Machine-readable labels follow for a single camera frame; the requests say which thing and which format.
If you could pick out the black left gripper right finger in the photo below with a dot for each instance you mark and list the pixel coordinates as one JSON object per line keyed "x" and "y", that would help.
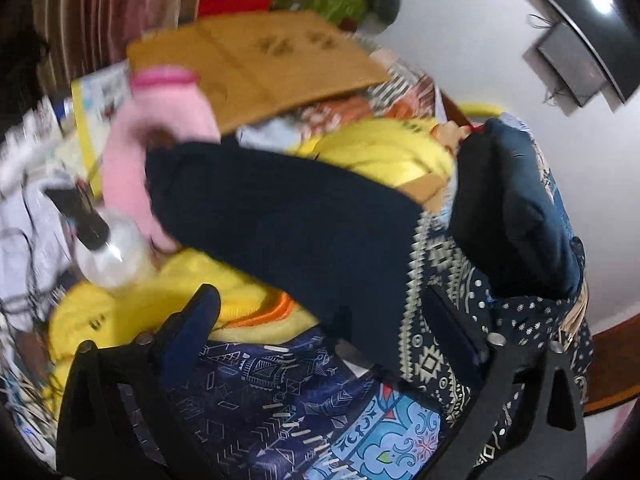
{"x": 502, "y": 375}

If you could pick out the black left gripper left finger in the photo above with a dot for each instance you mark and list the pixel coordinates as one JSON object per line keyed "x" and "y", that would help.
{"x": 117, "y": 421}

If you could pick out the navy patterned garment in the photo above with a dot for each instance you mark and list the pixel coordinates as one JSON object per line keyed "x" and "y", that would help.
{"x": 356, "y": 253}

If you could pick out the blue patchwork bed quilt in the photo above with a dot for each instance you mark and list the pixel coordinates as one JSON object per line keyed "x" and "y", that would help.
{"x": 303, "y": 410}

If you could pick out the clear spray bottle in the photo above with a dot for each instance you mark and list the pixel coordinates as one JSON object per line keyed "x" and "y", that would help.
{"x": 109, "y": 249}

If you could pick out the pink plush garment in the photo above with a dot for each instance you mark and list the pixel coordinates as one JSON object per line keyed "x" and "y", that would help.
{"x": 166, "y": 107}

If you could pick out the brown cardboard box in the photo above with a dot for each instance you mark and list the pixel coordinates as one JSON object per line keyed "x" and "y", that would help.
{"x": 253, "y": 66}

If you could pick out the striped curtain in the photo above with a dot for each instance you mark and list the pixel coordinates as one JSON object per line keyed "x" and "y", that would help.
{"x": 86, "y": 35}

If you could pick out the wall mounted black television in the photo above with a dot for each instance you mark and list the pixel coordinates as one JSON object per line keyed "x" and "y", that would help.
{"x": 592, "y": 46}

